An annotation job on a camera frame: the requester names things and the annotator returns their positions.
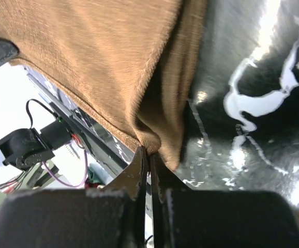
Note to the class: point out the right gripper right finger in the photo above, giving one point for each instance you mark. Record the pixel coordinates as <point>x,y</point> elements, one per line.
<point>183,217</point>

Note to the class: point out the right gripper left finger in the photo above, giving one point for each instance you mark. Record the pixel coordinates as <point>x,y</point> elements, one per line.
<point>110,217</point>

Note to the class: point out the brown cloth napkin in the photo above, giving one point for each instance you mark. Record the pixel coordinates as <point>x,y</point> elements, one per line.
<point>128,64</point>

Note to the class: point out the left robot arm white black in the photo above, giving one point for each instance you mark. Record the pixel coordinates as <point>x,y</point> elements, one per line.
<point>19,146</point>

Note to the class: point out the black marble pattern mat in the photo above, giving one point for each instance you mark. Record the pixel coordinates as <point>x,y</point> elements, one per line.
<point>242,117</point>

